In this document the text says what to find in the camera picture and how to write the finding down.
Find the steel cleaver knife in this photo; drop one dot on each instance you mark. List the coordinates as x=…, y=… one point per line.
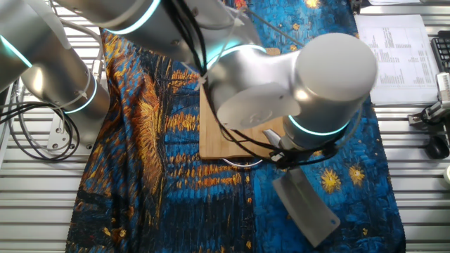
x=306, y=207

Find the black computer mouse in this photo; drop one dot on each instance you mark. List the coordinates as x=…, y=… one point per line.
x=437, y=148

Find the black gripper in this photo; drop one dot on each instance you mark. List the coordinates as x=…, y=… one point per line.
x=309, y=154

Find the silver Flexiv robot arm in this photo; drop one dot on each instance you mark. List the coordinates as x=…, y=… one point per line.
x=281, y=81

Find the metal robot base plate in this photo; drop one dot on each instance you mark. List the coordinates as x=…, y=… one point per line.
x=58, y=137

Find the black computer keyboard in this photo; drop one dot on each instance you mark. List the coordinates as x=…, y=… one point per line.
x=442, y=52

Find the bamboo cutting board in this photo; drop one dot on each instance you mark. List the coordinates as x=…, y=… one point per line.
x=214, y=140

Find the starry night painting tablecloth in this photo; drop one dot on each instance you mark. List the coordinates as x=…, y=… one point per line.
x=140, y=175

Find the printed white paper sheet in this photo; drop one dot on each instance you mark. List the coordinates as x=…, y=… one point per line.
x=397, y=59

